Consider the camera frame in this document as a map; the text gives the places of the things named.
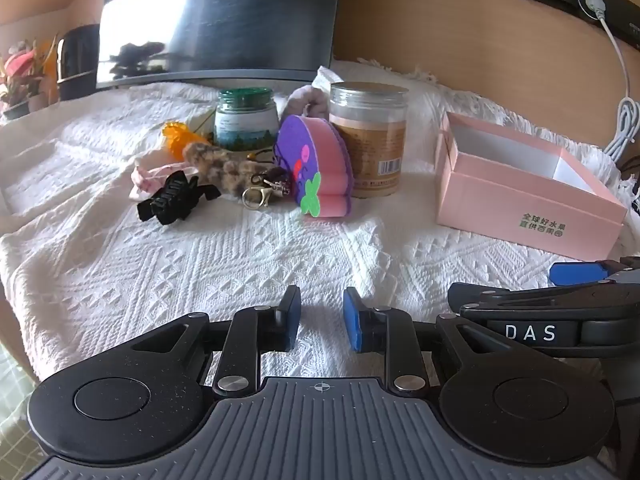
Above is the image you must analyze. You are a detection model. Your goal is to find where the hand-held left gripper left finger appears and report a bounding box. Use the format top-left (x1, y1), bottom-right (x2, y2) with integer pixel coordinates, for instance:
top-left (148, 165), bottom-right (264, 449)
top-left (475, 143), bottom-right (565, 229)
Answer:
top-left (132, 285), bottom-right (303, 400)

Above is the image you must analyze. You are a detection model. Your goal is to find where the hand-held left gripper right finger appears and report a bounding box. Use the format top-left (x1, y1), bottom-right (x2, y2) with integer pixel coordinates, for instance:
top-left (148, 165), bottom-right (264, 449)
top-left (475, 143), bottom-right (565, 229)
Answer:
top-left (342, 287), bottom-right (506, 395)

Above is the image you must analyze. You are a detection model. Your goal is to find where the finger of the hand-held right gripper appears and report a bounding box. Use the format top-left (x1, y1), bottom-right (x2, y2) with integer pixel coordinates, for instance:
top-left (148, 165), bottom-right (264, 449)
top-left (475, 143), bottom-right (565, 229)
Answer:
top-left (549, 259), bottom-right (640, 287)
top-left (447, 280), bottom-right (608, 318)

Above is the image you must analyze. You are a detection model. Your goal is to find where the pink cardboard box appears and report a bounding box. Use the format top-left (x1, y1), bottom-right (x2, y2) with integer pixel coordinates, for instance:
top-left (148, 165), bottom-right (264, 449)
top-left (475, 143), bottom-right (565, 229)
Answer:
top-left (434, 111), bottom-right (628, 262)

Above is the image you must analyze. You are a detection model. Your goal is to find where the purple pink foam basket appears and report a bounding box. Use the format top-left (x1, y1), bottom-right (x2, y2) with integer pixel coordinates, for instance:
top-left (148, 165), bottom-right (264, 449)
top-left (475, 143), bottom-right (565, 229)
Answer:
top-left (276, 114), bottom-right (355, 220)

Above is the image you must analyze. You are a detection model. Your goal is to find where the black hair claw clip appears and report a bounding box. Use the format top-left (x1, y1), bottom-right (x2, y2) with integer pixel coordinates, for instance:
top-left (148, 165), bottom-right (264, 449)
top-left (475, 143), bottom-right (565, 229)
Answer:
top-left (136, 170), bottom-right (221, 225)

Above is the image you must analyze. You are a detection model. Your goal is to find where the brown plush keychain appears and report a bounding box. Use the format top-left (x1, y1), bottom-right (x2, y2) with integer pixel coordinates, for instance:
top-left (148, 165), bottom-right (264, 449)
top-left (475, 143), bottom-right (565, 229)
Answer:
top-left (182, 142), bottom-right (293, 210)

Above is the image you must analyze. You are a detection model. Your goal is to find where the pink fabric scrunchie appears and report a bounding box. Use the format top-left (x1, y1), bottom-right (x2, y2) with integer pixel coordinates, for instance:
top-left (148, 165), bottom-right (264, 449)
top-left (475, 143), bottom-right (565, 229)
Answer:
top-left (129, 162), bottom-right (188, 202)

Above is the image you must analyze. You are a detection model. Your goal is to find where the orange fabric flower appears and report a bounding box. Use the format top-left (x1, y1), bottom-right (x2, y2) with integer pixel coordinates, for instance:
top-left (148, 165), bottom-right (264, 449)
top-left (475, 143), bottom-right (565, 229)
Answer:
top-left (162, 121), bottom-right (211, 161)

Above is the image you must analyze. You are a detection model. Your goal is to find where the white textured table cloth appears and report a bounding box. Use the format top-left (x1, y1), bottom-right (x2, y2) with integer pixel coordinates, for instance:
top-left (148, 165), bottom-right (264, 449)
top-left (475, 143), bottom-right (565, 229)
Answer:
top-left (0, 57), bottom-right (640, 382)

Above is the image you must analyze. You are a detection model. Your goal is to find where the clear jar with beige contents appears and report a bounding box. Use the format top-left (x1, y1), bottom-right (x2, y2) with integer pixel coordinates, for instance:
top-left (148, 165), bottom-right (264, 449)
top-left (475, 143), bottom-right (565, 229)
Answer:
top-left (328, 81), bottom-right (410, 200)

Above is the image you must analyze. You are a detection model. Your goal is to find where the green lid glass jar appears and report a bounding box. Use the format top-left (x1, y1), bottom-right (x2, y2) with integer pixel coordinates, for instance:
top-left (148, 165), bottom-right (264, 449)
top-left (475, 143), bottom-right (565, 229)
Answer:
top-left (214, 87), bottom-right (279, 153)

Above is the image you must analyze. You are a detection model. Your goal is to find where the white paper tissue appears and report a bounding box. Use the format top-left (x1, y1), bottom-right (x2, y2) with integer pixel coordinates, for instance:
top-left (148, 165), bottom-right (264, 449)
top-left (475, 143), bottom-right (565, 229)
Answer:
top-left (312, 65), bottom-right (347, 92)

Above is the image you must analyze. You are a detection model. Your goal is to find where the pale green checked cloth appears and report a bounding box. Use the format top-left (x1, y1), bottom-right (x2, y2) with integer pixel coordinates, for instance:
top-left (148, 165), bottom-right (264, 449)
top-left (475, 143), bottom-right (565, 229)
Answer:
top-left (0, 347), bottom-right (42, 463)

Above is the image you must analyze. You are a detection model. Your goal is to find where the black computer monitor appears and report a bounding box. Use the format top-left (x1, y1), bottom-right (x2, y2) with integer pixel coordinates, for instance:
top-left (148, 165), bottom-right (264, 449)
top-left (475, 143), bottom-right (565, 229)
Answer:
top-left (95, 0), bottom-right (346, 91)

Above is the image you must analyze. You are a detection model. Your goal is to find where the black cylindrical container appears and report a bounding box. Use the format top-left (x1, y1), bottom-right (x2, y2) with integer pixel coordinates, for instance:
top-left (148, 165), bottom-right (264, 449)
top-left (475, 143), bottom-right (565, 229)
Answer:
top-left (56, 24), bottom-right (101, 104)

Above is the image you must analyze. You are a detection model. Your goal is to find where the artificial flower bouquet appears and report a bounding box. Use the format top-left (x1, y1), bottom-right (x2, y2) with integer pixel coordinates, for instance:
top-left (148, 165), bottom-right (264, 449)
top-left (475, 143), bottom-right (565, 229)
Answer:
top-left (0, 35), bottom-right (60, 122)

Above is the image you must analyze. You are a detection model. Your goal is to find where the white power cable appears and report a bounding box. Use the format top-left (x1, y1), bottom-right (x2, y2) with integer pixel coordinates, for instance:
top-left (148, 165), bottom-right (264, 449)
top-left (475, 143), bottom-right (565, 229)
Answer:
top-left (585, 0), bottom-right (640, 162)

